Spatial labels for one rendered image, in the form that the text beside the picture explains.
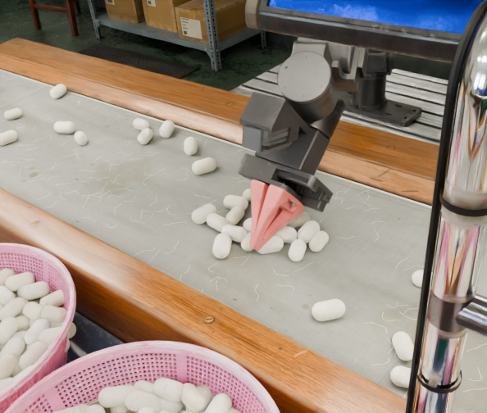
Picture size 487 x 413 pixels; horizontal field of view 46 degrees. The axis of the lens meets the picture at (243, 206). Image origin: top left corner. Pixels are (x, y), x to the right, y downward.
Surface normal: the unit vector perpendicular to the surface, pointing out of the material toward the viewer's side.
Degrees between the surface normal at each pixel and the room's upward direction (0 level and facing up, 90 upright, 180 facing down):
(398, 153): 0
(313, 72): 42
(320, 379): 0
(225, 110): 0
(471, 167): 90
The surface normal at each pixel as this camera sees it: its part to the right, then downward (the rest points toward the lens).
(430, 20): -0.57, -0.01
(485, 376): -0.08, -0.81
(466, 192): -0.49, 0.54
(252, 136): -0.63, 0.28
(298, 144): -0.47, -0.30
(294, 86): -0.28, -0.22
